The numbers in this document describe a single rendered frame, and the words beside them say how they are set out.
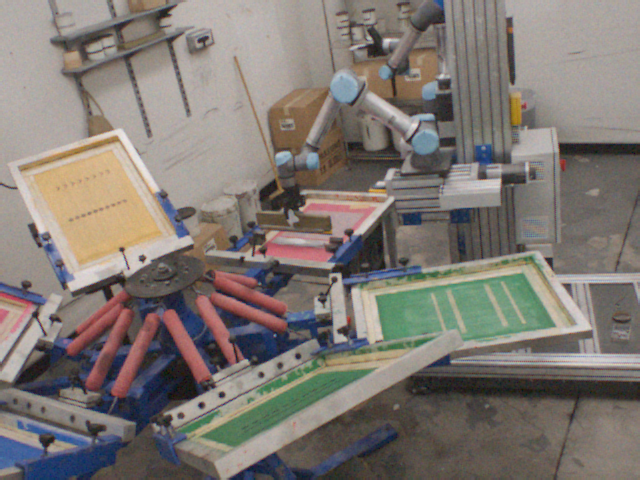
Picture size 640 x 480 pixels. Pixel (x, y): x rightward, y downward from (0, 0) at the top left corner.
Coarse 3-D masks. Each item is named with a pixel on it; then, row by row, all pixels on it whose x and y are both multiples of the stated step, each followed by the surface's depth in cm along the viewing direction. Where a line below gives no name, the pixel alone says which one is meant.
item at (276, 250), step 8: (312, 208) 371; (320, 208) 369; (328, 208) 368; (336, 208) 366; (280, 232) 351; (288, 232) 349; (272, 240) 344; (272, 248) 336; (280, 248) 334; (288, 248) 333; (296, 248) 331; (280, 256) 327; (288, 256) 326
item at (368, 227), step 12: (312, 192) 383; (324, 192) 380; (336, 192) 376; (348, 192) 373; (360, 192) 370; (384, 204) 351; (372, 216) 340; (384, 216) 345; (360, 228) 331; (372, 228) 334; (240, 252) 333
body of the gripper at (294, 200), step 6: (294, 186) 316; (300, 186) 315; (288, 192) 316; (294, 192) 314; (288, 198) 317; (294, 198) 315; (300, 198) 316; (288, 204) 318; (294, 204) 315; (300, 204) 318
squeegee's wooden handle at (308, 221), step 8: (256, 216) 333; (264, 216) 330; (272, 216) 328; (280, 216) 325; (296, 216) 321; (304, 216) 318; (312, 216) 316; (320, 216) 314; (328, 216) 313; (272, 224) 330; (280, 224) 328; (288, 224) 325; (296, 224) 323; (304, 224) 320; (312, 224) 318; (320, 224) 316; (328, 224) 314
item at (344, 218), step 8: (344, 208) 364; (368, 208) 358; (336, 216) 356; (344, 216) 355; (352, 216) 353; (360, 216) 351; (336, 224) 348; (344, 224) 346; (352, 224) 344; (336, 232) 339; (328, 240) 333; (344, 240) 330; (304, 248) 330; (312, 248) 328; (320, 248) 327; (296, 256) 324; (304, 256) 322; (312, 256) 321; (320, 256) 319; (328, 256) 318
